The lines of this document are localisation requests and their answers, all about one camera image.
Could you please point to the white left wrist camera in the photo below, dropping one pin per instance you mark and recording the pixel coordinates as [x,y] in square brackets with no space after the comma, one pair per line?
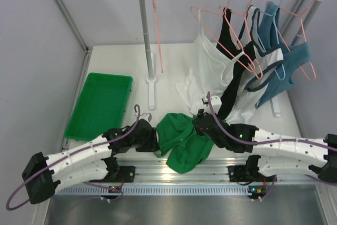
[145,116]

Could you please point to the pink hanger with camisole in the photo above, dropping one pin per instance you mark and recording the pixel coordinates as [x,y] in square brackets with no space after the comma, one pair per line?
[253,62]

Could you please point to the green plastic tray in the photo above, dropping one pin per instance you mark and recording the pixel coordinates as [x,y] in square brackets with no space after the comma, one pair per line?
[100,106]

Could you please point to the white navy-trimmed tank top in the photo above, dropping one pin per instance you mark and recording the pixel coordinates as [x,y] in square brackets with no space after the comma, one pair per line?
[250,88]

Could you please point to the white camisole top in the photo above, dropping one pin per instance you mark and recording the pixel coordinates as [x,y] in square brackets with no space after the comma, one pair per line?
[210,71]

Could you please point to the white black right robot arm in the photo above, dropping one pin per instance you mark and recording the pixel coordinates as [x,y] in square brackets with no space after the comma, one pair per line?
[270,153]

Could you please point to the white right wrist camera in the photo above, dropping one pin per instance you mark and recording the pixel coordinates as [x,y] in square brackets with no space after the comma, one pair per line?
[215,101]

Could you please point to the teal tank top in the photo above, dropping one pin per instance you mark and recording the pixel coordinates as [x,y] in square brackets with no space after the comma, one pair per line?
[293,56]

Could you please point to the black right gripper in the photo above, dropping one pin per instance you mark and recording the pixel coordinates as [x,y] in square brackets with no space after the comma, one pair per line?
[201,113]

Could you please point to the white rack left foot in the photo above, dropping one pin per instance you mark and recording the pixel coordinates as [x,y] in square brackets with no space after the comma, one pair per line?
[152,90]

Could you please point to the perforated grey cable duct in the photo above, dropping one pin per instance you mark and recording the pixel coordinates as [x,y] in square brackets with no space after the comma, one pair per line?
[179,190]

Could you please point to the white rack foot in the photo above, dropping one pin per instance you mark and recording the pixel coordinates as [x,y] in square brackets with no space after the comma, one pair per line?
[276,111]
[152,90]

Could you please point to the green tank top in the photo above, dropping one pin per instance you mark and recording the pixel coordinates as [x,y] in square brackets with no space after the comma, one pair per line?
[178,140]

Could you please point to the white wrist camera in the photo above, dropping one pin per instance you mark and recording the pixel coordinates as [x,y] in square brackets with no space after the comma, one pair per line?
[215,101]
[145,116]

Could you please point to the pink hanger far right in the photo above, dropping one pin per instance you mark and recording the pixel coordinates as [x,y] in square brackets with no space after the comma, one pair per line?
[302,34]

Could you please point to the black tank top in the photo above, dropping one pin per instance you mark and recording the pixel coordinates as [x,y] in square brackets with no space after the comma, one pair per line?
[234,77]

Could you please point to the empty pink hanger left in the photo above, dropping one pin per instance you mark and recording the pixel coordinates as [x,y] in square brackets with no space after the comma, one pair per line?
[158,35]

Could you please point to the white rack right foot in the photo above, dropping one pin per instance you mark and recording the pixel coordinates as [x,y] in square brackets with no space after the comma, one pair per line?
[276,111]

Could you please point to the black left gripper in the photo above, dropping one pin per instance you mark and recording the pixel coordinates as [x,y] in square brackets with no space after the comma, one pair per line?
[153,138]

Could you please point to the blue hanger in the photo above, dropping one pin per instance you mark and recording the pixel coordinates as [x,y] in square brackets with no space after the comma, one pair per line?
[276,32]

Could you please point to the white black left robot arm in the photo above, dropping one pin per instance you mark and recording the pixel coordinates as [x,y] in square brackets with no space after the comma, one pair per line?
[95,160]

